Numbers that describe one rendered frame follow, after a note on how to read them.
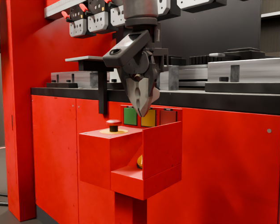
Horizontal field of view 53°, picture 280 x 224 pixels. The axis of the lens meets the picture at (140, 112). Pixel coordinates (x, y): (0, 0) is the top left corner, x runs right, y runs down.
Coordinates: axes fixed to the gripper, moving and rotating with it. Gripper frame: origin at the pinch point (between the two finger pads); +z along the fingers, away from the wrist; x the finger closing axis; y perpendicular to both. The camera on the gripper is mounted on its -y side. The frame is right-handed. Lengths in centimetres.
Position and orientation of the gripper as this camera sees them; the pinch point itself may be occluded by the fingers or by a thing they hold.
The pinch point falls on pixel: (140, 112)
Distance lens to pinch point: 63.4
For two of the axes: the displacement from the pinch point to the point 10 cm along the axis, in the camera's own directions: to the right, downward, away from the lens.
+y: 6.1, -1.7, 7.8
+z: 0.5, 9.8, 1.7
